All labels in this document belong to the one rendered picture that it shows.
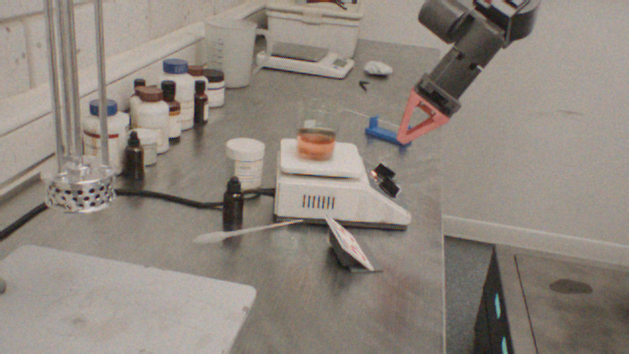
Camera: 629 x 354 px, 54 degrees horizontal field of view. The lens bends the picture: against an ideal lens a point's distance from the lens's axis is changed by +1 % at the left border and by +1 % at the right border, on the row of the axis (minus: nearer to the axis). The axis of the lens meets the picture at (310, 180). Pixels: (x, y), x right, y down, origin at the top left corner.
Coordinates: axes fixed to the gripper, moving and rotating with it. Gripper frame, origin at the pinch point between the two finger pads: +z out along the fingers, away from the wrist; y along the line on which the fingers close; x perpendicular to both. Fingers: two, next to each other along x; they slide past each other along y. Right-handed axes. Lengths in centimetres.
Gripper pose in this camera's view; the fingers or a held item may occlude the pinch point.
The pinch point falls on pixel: (403, 135)
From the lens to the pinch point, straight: 95.7
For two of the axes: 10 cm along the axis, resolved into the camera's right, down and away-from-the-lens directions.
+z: -5.9, 7.5, 3.1
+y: -1.7, 2.6, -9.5
